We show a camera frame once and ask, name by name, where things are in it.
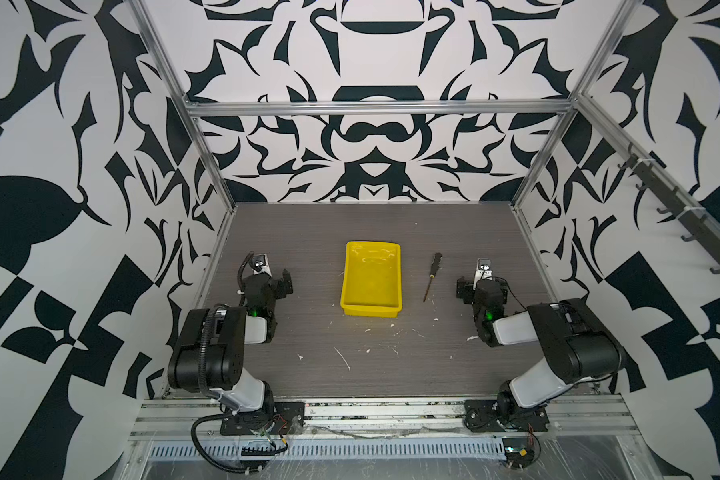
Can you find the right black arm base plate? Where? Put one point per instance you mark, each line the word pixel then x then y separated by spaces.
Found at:
pixel 503 415

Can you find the white slotted cable duct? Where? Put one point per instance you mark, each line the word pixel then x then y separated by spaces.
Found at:
pixel 303 449

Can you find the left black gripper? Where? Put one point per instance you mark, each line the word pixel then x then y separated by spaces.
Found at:
pixel 279 285

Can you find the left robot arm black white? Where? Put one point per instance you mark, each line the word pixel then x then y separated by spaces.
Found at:
pixel 208 357

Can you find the black wall hook rack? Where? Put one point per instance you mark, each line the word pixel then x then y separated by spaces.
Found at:
pixel 676 202

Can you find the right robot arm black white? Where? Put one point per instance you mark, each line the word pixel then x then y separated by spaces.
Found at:
pixel 576 346

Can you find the yellow plastic bin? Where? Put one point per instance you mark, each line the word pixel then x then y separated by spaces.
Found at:
pixel 372 280

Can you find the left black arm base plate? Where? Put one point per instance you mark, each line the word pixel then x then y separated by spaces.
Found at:
pixel 264 417

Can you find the aluminium frame rail front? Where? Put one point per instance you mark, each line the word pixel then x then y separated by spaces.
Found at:
pixel 568 415

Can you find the small electronics board with wires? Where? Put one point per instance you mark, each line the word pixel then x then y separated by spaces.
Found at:
pixel 521 453

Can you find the black handled screwdriver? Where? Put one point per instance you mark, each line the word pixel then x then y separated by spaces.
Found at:
pixel 433 271

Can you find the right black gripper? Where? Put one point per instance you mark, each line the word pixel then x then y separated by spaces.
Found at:
pixel 468 289

